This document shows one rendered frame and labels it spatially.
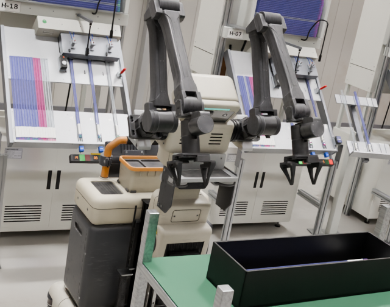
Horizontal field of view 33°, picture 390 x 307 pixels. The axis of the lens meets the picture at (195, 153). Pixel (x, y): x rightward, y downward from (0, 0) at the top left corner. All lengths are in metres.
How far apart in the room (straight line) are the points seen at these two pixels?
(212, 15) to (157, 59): 2.36
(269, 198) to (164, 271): 2.92
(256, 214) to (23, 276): 1.78
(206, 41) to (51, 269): 1.89
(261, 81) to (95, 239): 0.92
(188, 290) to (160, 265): 0.15
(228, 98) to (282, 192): 2.45
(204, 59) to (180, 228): 2.29
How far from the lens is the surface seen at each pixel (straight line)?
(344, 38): 8.15
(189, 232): 2.52
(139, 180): 2.74
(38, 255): 3.94
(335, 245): 2.08
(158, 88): 2.23
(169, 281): 1.80
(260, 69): 2.47
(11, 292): 3.56
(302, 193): 4.78
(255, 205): 4.67
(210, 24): 4.60
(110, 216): 2.69
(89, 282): 2.81
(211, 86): 2.36
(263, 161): 4.56
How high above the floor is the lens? 1.79
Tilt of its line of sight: 17 degrees down
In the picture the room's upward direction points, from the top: 10 degrees clockwise
